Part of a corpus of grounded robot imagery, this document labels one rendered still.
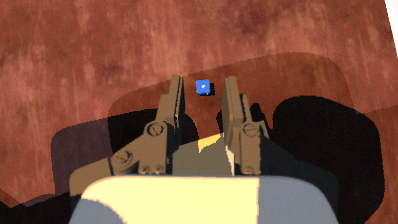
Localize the blue die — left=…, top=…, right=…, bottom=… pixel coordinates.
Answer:
left=196, top=80, right=210, bottom=95

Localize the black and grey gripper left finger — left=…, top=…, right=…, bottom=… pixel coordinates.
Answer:
left=69, top=75, right=185, bottom=215

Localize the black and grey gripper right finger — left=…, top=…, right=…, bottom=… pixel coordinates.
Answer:
left=221, top=76, right=339, bottom=219

